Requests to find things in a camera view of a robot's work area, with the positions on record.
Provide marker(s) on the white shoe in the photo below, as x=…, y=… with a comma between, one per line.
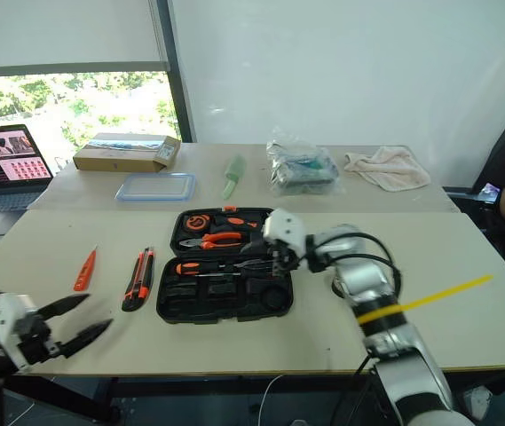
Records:
x=476, y=401

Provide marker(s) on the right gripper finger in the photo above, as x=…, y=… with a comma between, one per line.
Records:
x=258, y=246
x=264, y=271

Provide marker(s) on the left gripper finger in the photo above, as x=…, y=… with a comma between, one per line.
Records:
x=88, y=333
x=63, y=304

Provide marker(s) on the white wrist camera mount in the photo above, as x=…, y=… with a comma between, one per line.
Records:
x=5, y=310
x=285, y=228

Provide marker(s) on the black pouch bag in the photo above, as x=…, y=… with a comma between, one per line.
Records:
x=216, y=302

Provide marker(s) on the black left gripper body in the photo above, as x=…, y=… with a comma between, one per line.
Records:
x=34, y=339

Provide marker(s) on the dark window frame post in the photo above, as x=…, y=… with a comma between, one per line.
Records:
x=176, y=66

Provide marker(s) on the white roller window blind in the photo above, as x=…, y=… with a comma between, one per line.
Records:
x=57, y=31

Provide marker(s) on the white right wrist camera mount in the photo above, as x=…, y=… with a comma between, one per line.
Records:
x=285, y=228

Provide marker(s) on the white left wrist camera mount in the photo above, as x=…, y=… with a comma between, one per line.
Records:
x=5, y=310

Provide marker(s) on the clear plastic bag with items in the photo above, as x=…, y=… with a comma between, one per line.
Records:
x=301, y=171

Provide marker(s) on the clear blue-rimmed container lid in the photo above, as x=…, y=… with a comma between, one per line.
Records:
x=156, y=186

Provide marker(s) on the black orange utility knife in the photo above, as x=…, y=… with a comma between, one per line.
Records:
x=139, y=279

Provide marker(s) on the orange black tape measure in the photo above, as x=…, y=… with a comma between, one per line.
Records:
x=196, y=222

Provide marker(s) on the open grey laptop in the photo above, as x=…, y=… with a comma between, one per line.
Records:
x=3, y=155

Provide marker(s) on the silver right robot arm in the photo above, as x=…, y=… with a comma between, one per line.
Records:
x=367, y=277

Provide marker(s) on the flat cardboard box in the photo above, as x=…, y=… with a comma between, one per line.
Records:
x=119, y=153

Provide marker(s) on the orange voltage tester pen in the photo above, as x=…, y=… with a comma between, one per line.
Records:
x=84, y=273

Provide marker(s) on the yellow zip tie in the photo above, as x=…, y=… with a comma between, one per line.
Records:
x=434, y=295

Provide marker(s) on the pale pink towel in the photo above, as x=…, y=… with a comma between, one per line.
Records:
x=389, y=168

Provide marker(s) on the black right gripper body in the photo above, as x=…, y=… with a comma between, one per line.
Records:
x=286, y=259

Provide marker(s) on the green sheathed knife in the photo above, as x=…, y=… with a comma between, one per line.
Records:
x=234, y=173

